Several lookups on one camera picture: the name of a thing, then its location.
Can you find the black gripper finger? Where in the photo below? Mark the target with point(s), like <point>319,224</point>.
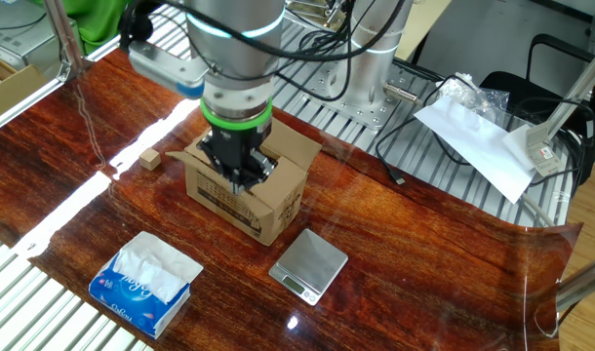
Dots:
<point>217,161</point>
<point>256,171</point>

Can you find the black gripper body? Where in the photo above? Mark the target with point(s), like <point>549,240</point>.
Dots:
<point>239,145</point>

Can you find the brown cardboard box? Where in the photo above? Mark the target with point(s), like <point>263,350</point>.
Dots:
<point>219,200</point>

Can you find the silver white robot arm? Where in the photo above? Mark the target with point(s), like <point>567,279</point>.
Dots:
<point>375,73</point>

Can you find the open cardboard bin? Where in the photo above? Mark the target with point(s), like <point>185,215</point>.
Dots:
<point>14,92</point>

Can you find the small wooden cube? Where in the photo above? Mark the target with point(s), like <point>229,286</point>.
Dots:
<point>150,160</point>

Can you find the silver digital scale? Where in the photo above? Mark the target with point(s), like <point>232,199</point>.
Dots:
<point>309,261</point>

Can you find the blue tissue pack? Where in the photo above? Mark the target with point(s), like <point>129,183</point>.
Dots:
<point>131,297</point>

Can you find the person in green shirt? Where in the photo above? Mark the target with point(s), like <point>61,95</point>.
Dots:
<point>97,22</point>

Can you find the wood pattern table mat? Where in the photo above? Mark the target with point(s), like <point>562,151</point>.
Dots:
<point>424,273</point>

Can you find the white paper sheet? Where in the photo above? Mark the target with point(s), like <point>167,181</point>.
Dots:
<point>473,146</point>

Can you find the beige wooden desk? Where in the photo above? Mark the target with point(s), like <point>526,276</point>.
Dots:
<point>424,24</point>

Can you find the clear plastic bag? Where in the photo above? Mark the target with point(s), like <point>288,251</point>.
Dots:
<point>478,100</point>

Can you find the grey metal device case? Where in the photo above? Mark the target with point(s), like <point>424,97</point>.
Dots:
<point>14,39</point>

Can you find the black office chair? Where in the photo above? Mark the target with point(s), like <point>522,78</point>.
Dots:
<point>527,92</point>

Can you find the silver perforated base plate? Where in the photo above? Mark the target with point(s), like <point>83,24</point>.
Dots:
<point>361,114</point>

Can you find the aluminium frame post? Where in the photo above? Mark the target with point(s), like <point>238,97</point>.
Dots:
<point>63,34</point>
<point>587,280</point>

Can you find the aluminium post with label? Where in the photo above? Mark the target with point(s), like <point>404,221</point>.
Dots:
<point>578,90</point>

